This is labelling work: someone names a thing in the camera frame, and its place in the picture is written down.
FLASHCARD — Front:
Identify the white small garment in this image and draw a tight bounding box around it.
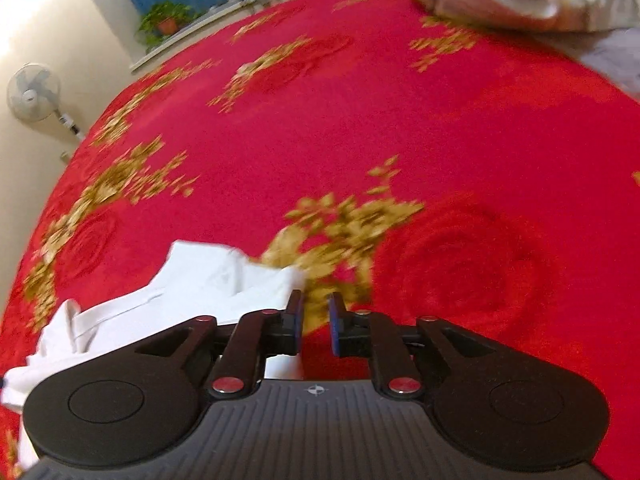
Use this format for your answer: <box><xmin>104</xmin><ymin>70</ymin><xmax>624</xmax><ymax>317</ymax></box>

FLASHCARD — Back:
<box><xmin>1</xmin><ymin>240</ymin><xmax>307</xmax><ymax>471</ymax></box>

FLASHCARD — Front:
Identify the red floral bed blanket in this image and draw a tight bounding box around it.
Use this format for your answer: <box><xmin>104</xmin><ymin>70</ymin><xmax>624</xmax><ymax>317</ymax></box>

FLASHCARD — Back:
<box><xmin>1</xmin><ymin>0</ymin><xmax>639</xmax><ymax>479</ymax></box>

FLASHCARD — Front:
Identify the white standing fan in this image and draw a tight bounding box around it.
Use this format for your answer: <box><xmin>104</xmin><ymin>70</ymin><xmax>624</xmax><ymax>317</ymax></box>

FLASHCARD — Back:
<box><xmin>6</xmin><ymin>63</ymin><xmax>86</xmax><ymax>142</ymax></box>

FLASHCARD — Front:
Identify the green potted plant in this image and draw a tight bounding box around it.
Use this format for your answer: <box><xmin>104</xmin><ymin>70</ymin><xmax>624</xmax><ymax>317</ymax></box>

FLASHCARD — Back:
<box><xmin>136</xmin><ymin>1</ymin><xmax>201</xmax><ymax>52</ymax></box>

